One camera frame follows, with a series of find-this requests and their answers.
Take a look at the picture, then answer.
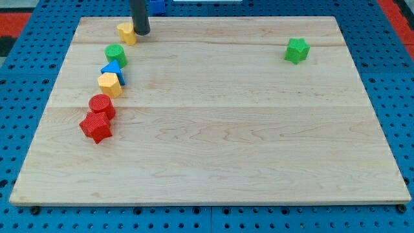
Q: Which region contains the red star block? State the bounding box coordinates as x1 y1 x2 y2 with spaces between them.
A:
79 112 112 144

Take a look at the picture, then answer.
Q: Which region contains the green star block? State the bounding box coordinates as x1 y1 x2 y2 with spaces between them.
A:
284 38 311 65

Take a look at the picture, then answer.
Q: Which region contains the yellow heart block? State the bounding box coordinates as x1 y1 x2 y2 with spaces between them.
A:
116 22 137 46

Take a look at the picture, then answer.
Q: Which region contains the wooden board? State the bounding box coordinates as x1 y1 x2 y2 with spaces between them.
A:
10 16 411 206

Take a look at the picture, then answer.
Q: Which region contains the yellow hexagon block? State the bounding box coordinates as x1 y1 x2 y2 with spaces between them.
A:
98 72 123 98

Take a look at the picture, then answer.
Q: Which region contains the blue triangle block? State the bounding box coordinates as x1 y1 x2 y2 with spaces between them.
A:
100 60 125 85

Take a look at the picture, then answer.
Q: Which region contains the red cylinder block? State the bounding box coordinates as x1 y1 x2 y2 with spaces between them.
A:
89 94 116 120

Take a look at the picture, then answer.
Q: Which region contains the green cylinder block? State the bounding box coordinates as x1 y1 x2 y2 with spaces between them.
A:
104 44 127 68

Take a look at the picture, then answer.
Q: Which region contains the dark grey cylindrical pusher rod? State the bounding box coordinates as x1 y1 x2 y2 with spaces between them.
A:
129 0 151 36

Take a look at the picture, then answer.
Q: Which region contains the blue block at top edge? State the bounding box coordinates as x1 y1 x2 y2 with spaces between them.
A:
149 0 166 15

